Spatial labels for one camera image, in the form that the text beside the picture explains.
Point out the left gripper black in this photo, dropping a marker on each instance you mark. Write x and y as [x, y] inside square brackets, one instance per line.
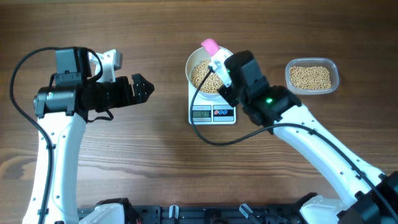
[127, 98]

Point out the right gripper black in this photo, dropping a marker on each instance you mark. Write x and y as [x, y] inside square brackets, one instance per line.
[227, 94]

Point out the pink plastic measuring scoop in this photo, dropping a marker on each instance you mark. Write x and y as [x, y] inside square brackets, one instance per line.
[210, 46]

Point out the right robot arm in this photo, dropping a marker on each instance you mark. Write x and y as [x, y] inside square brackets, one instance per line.
[366, 194]

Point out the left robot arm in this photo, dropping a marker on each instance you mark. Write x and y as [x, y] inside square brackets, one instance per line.
[84, 82]

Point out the white digital kitchen scale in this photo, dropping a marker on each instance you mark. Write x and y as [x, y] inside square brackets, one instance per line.
[209, 109]

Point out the white bowl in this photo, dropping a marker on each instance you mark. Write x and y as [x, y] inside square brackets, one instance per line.
[197, 70]

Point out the soybeans pile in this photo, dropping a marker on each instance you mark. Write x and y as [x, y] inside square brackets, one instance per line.
[310, 78]

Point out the clear plastic container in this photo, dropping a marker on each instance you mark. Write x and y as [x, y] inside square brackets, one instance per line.
[313, 62]

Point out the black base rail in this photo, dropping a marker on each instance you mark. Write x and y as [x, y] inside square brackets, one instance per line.
[275, 213]

